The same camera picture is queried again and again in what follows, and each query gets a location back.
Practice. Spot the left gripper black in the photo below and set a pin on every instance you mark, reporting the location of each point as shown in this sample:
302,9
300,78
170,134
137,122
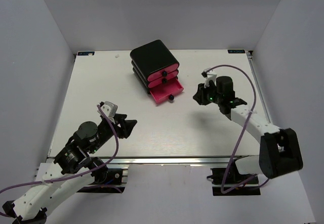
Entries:
118,126

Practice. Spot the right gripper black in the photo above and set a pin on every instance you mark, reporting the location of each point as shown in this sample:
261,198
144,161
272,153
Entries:
202,95

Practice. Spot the pink bottom drawer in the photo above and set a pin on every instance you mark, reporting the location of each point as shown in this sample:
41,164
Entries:
162,92

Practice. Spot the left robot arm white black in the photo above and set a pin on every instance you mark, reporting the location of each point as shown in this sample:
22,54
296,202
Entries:
73,169

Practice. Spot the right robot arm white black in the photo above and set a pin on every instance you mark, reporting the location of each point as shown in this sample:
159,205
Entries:
279,151

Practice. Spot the pink top drawer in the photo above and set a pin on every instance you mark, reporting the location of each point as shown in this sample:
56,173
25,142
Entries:
163,72

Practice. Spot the right blue corner label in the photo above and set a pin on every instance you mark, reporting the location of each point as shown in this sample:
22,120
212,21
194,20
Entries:
233,51

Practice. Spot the blue corner label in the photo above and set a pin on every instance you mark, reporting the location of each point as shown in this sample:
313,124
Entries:
233,51
90,53

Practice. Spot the black drawer cabinet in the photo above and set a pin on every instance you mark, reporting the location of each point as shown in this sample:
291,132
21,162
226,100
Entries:
150,58

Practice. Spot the left blue corner label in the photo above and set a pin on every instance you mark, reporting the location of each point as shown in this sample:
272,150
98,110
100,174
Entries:
90,53

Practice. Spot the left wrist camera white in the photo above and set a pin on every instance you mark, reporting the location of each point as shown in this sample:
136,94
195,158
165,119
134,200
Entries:
107,110

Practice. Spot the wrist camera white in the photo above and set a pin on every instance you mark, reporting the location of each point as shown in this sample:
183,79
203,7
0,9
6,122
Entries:
107,110
209,75

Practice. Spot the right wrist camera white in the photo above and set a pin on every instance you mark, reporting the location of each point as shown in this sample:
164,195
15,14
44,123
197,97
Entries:
209,75

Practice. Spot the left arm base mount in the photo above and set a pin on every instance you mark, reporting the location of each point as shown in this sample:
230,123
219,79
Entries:
113,181

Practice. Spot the aluminium front rail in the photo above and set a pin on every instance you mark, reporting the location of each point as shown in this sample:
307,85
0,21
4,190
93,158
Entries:
170,160

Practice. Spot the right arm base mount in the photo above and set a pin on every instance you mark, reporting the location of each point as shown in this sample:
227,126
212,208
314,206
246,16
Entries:
248,189

